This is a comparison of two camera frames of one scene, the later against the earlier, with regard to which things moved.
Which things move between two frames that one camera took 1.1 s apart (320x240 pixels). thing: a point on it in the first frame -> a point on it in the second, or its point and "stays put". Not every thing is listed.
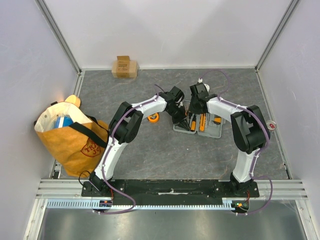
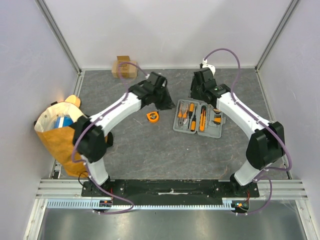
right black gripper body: (195, 109) -> (196, 88)
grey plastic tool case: (206, 125) stays put
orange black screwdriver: (193, 126) stays put
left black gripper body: (178, 114) -> (161, 99)
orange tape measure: (153, 117) stays put
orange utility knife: (202, 122) stays put
